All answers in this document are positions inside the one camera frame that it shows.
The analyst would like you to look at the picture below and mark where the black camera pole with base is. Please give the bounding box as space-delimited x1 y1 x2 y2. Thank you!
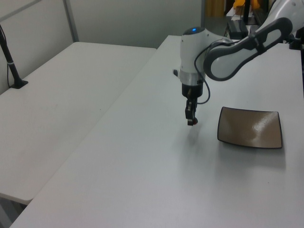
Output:
0 23 29 90

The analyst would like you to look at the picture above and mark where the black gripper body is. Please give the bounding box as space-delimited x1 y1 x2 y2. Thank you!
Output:
181 83 204 99

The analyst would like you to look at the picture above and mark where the black velcro strap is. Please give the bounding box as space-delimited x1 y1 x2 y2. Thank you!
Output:
247 32 266 55

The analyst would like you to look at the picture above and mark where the grey partition post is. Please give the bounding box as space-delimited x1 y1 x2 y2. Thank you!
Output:
199 0 207 38
63 0 79 44

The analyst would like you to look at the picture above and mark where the black keyboard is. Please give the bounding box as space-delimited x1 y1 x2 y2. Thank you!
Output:
252 10 265 25

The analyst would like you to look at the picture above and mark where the brown square ceramic plate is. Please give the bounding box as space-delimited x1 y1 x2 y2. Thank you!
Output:
217 106 283 150

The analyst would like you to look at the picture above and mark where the black monitor stand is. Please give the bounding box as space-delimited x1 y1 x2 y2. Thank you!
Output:
243 0 253 25

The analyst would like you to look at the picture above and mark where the black clamp mount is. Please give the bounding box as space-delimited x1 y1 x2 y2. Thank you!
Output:
288 32 304 51

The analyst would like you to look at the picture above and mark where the yellow panel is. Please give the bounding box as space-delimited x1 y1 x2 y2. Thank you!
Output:
205 0 225 18

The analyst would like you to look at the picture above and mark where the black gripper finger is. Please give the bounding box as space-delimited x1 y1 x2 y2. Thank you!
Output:
184 98 194 127
192 97 198 121

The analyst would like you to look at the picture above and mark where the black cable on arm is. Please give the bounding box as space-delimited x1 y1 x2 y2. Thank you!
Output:
194 39 211 105

